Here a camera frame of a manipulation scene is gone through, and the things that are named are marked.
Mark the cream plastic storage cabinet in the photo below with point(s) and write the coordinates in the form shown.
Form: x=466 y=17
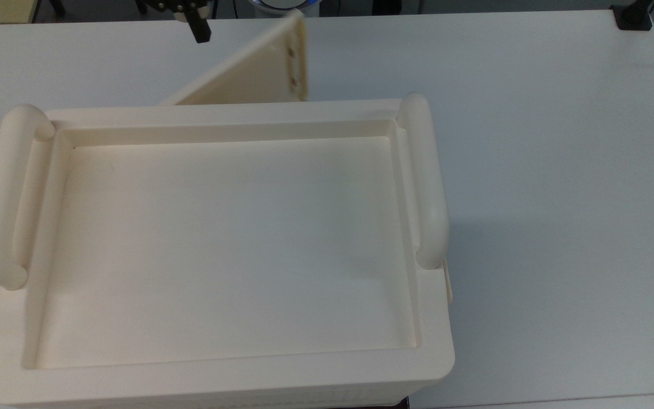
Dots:
x=219 y=255

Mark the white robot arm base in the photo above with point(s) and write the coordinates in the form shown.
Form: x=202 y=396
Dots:
x=284 y=4

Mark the black table clamp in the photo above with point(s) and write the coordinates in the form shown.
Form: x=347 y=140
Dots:
x=632 y=16

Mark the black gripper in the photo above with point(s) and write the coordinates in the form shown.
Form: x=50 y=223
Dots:
x=176 y=5

